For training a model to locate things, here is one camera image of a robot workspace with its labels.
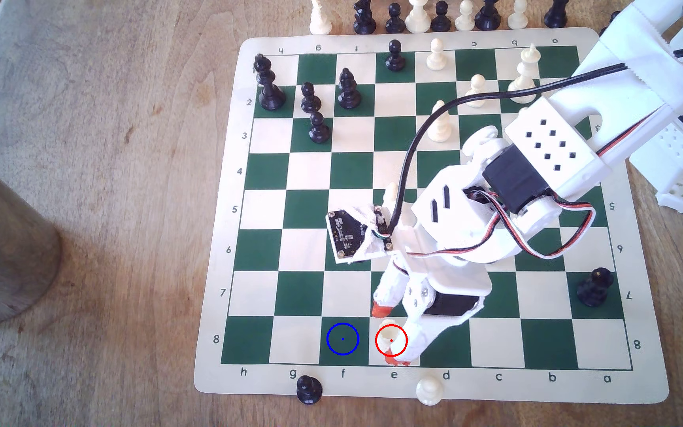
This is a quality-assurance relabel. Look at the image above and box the large white chess piece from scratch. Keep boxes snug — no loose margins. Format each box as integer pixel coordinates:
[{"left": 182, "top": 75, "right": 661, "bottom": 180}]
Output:
[{"left": 406, "top": 0, "right": 432, "bottom": 34}]

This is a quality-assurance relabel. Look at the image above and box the black chess bishop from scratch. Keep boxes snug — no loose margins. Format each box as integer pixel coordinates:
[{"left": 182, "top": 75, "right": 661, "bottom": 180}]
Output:
[{"left": 337, "top": 68, "right": 362, "bottom": 110}]

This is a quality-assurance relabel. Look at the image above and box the green and white chess mat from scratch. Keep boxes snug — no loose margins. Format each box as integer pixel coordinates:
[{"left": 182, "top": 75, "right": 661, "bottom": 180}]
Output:
[{"left": 193, "top": 26, "right": 670, "bottom": 405}]

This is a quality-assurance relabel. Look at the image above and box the dark wooden round post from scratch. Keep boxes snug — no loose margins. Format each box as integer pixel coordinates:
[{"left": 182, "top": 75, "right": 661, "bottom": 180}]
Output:
[{"left": 0, "top": 147, "right": 62, "bottom": 325}]

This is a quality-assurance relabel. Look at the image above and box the black camera cable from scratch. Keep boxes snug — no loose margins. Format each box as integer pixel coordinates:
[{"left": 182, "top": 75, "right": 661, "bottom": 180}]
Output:
[{"left": 382, "top": 44, "right": 683, "bottom": 233}]

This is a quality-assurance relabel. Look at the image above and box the large black chess piece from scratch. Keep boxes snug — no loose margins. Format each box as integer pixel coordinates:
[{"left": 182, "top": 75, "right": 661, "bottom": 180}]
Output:
[
  {"left": 543, "top": 0, "right": 570, "bottom": 29},
  {"left": 475, "top": 0, "right": 502, "bottom": 32}
]

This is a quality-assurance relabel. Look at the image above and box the black camera circuit board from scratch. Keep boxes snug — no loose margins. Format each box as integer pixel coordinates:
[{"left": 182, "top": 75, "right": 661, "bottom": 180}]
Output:
[{"left": 325, "top": 208, "right": 373, "bottom": 264}]

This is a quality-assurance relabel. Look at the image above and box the white chess king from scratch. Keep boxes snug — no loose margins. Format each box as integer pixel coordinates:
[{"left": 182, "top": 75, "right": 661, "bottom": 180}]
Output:
[{"left": 507, "top": 43, "right": 541, "bottom": 97}]

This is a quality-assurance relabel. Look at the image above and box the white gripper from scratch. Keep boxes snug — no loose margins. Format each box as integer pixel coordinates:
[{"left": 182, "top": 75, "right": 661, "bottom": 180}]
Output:
[{"left": 370, "top": 225, "right": 494, "bottom": 367}]

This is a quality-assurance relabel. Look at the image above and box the black chess knight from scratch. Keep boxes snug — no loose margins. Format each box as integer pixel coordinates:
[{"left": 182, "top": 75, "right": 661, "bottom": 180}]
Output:
[{"left": 353, "top": 0, "right": 377, "bottom": 35}]

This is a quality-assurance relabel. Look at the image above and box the black pawn on a7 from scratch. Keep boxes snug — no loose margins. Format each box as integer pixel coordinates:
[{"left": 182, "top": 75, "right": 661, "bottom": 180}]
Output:
[{"left": 576, "top": 267, "right": 615, "bottom": 308}]

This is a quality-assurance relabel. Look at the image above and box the white chess pawn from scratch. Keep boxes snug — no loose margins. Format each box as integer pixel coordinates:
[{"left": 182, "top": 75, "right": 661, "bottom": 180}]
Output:
[
  {"left": 464, "top": 74, "right": 489, "bottom": 109},
  {"left": 415, "top": 374, "right": 443, "bottom": 407},
  {"left": 508, "top": 0, "right": 530, "bottom": 30},
  {"left": 455, "top": 0, "right": 476, "bottom": 32},
  {"left": 426, "top": 38, "right": 448, "bottom": 71}
]

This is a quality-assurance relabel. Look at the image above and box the black chess king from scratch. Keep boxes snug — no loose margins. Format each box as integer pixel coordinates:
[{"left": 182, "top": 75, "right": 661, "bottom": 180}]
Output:
[{"left": 253, "top": 53, "right": 287, "bottom": 111}]

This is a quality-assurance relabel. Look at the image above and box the red black white servo cable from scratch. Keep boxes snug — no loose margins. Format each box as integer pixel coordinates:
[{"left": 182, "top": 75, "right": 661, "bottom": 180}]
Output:
[{"left": 404, "top": 193, "right": 596, "bottom": 262}]

